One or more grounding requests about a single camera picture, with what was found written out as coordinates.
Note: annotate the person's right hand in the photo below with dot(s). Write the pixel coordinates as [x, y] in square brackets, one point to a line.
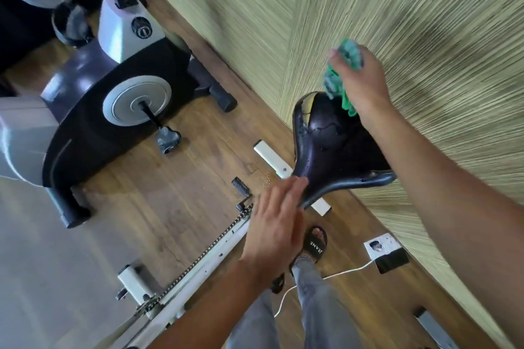
[367, 83]

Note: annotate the person's left hand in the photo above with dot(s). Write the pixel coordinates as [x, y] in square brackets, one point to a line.
[274, 230]

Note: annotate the green checkered cleaning cloth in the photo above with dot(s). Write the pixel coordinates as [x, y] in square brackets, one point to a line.
[350, 54]

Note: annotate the white bike with yellow flywheel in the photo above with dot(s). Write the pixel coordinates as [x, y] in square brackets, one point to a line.
[205, 267]

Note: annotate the red and grey spin bike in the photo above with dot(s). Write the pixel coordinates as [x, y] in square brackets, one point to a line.
[434, 328]

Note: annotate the person's left forearm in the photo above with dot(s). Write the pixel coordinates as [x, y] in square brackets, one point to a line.
[217, 312]

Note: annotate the person's right forearm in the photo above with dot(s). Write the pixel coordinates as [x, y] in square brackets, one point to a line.
[458, 214]

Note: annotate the black sandal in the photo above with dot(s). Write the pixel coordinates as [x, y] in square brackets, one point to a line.
[278, 283]
[311, 242]

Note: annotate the white power socket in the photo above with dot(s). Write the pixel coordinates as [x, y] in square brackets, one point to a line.
[382, 244]

